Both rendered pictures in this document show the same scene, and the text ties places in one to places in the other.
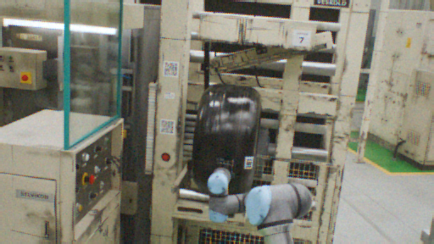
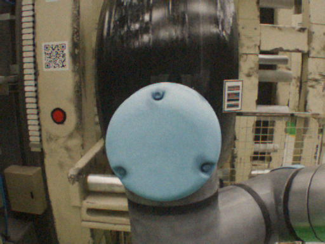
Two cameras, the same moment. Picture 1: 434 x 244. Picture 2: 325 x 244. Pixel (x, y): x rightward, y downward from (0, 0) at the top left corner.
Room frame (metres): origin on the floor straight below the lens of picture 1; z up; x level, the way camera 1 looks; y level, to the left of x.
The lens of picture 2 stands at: (1.47, -0.02, 1.22)
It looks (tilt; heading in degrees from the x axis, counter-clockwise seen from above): 13 degrees down; 358
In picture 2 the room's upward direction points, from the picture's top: straight up
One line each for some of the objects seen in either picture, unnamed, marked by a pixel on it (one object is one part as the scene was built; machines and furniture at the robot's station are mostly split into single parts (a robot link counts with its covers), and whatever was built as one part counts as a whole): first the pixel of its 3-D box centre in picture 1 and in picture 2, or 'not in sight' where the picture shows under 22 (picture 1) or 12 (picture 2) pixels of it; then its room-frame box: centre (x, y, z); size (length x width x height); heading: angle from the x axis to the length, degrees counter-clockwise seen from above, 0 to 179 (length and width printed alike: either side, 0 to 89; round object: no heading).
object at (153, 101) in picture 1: (153, 129); (34, 67); (2.26, 0.32, 1.19); 0.05 x 0.04 x 0.48; 173
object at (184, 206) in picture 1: (209, 208); (150, 208); (2.13, -0.01, 0.84); 0.36 x 0.09 x 0.06; 83
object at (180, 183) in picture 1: (181, 182); (98, 162); (2.29, 0.15, 0.90); 0.40 x 0.03 x 0.10; 173
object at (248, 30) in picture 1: (258, 31); not in sight; (2.55, -0.18, 1.71); 0.61 x 0.25 x 0.15; 83
